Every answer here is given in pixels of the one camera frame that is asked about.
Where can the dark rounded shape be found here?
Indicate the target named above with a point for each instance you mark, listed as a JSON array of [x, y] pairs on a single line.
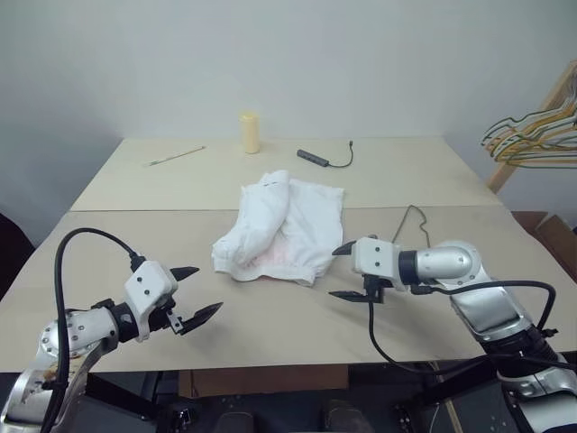
[[243, 421]]

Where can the brown wooden panel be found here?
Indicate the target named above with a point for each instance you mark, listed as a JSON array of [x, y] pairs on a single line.
[[270, 381]]

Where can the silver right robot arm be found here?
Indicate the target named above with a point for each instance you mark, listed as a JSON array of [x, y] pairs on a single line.
[[487, 306]]

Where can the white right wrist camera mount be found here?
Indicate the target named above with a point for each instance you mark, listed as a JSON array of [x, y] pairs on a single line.
[[376, 257]]

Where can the wooden rack frame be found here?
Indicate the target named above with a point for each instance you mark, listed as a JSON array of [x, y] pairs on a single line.
[[500, 176]]

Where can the pale yellow cylinder cup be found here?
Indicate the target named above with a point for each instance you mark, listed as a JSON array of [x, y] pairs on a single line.
[[249, 135]]

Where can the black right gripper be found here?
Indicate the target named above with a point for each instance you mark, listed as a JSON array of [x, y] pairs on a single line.
[[374, 288]]

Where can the thin pencil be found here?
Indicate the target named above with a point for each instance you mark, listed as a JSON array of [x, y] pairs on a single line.
[[176, 156]]

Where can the white cloth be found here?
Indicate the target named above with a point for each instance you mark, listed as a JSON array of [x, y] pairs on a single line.
[[311, 225]]

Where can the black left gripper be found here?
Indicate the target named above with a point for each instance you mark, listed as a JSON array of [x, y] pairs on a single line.
[[162, 315]]

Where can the brown cardboard box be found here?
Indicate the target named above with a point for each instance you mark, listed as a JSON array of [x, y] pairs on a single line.
[[554, 230]]

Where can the green stem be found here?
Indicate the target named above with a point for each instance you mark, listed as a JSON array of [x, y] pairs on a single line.
[[400, 223]]

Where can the black metal frame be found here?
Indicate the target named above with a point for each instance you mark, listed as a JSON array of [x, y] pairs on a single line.
[[455, 388]]

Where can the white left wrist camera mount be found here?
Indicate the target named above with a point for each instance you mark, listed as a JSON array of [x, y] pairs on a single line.
[[146, 282]]

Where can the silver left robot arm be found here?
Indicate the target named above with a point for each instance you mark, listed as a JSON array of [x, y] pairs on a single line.
[[76, 329]]

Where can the black chair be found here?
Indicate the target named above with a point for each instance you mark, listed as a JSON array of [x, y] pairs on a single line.
[[13, 252]]

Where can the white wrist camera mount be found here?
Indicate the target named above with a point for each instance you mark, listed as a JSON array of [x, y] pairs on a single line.
[[146, 282], [376, 257]]

